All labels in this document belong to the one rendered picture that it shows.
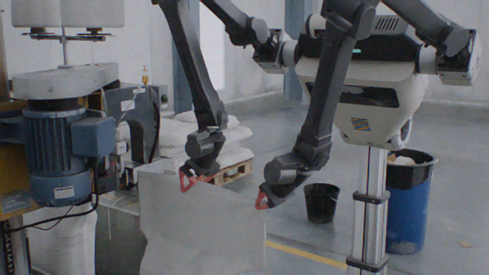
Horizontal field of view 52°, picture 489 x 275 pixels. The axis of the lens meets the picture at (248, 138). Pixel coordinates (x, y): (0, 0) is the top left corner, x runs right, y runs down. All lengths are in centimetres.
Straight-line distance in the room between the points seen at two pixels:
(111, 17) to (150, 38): 596
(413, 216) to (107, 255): 205
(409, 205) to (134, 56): 467
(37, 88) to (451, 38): 98
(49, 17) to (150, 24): 576
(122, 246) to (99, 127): 117
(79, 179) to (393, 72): 91
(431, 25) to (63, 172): 95
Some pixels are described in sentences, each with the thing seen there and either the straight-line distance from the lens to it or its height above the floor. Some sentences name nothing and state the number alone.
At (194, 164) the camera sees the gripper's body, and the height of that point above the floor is 114.
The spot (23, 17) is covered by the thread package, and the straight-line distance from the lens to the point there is 160.
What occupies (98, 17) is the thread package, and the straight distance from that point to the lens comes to 137.
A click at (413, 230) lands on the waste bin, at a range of 363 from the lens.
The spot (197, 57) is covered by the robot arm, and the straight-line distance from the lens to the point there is 135.
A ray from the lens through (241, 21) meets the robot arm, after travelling 153.
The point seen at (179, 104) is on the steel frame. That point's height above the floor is 36.
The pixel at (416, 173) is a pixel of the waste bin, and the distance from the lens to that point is 346.
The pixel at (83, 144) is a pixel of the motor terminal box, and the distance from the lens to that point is 129.
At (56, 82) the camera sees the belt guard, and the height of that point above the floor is 141.
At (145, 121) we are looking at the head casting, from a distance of 174.
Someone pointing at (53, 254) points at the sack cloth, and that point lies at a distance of 202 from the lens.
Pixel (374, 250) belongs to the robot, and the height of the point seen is 75.
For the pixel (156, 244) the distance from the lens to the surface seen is 167.
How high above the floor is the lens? 154
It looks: 13 degrees down
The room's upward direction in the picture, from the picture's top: straight up
